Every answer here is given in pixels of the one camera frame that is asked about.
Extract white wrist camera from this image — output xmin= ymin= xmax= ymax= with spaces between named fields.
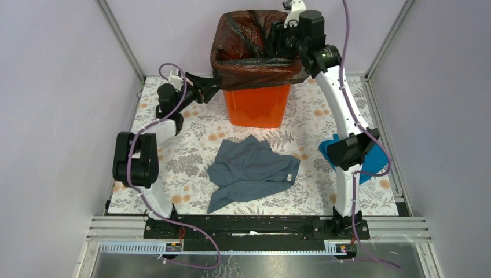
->
xmin=167 ymin=69 xmax=184 ymax=90
xmin=282 ymin=0 xmax=306 ymax=28

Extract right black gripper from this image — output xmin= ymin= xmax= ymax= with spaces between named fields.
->
xmin=262 ymin=17 xmax=307 ymax=57

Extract orange plastic trash bin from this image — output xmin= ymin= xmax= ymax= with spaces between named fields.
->
xmin=223 ymin=84 xmax=291 ymax=129

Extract teal blue cloth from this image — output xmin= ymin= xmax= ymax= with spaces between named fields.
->
xmin=318 ymin=133 xmax=389 ymax=184

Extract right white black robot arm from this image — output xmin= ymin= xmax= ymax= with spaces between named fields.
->
xmin=272 ymin=9 xmax=379 ymax=239

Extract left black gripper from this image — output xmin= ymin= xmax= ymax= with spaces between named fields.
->
xmin=174 ymin=72 xmax=219 ymax=113

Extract aluminium frame rails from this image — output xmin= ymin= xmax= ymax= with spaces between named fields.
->
xmin=73 ymin=1 xmax=443 ymax=277

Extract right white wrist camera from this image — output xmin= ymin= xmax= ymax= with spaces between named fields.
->
xmin=282 ymin=0 xmax=306 ymax=28

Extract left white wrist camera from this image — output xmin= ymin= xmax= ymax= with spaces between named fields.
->
xmin=167 ymin=69 xmax=184 ymax=90

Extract floral patterned table mat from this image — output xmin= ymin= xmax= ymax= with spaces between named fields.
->
xmin=107 ymin=77 xmax=398 ymax=216

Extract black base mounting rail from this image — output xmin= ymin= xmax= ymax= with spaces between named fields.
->
xmin=143 ymin=211 xmax=370 ymax=252

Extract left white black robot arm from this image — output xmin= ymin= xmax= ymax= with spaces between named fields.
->
xmin=112 ymin=71 xmax=219 ymax=238

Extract grey-blue cloth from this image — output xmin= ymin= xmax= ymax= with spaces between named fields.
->
xmin=207 ymin=135 xmax=301 ymax=214

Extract black plastic trash bag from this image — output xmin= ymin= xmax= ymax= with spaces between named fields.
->
xmin=210 ymin=10 xmax=307 ymax=90

